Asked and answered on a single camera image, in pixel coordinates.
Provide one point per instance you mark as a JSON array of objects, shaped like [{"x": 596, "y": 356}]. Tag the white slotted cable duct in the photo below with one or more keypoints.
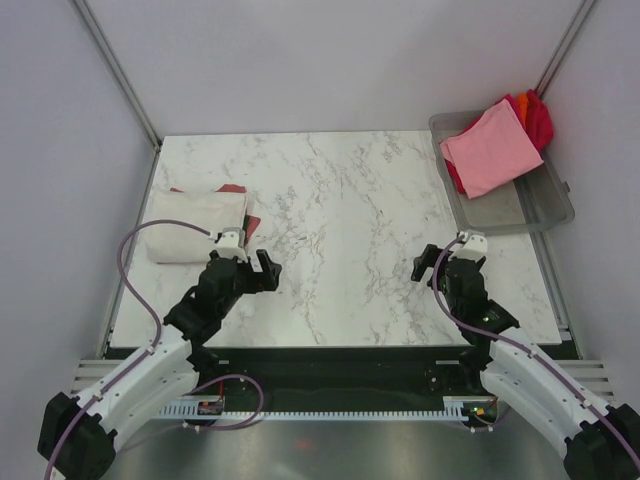
[{"x": 446, "y": 409}]

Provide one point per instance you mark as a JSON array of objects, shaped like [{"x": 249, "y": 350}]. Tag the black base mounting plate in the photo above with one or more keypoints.
[{"x": 342, "y": 377}]

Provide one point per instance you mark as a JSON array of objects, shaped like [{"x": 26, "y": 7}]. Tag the folded salmon red t-shirt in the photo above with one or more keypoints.
[{"x": 229, "y": 206}]

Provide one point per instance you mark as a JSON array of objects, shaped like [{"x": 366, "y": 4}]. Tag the left aluminium frame post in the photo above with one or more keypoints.
[{"x": 90, "y": 22}]

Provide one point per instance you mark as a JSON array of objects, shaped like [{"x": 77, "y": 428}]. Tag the white and green t-shirt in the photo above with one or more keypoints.
[{"x": 151, "y": 235}]

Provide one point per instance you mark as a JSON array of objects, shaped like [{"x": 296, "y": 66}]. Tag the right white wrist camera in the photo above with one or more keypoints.
[{"x": 473, "y": 246}]

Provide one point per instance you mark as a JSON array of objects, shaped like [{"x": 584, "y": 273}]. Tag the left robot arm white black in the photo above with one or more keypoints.
[{"x": 82, "y": 434}]

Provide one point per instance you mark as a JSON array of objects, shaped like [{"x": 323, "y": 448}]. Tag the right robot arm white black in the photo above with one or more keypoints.
[{"x": 595, "y": 439}]

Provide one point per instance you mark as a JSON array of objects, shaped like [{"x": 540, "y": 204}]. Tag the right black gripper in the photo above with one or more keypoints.
[{"x": 429, "y": 257}]

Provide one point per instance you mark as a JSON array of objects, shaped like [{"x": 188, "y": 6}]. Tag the pink t-shirt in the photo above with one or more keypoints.
[{"x": 491, "y": 152}]

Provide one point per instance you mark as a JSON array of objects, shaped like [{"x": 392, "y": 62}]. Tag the orange t-shirt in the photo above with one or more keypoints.
[{"x": 523, "y": 104}]

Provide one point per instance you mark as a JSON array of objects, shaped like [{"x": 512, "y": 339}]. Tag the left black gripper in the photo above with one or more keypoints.
[{"x": 265, "y": 280}]

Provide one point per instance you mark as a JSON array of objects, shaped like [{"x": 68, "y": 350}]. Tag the aluminium frame post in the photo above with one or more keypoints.
[
  {"x": 90, "y": 22},
  {"x": 568, "y": 40}
]

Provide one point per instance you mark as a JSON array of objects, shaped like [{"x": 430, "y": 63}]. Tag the aluminium extrusion rail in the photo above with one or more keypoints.
[{"x": 90, "y": 375}]

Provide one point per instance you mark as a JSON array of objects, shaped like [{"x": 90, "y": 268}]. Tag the right aluminium frame post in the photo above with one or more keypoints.
[{"x": 568, "y": 40}]

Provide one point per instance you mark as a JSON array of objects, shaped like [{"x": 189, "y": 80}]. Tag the clear grey plastic bin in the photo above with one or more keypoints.
[{"x": 535, "y": 202}]

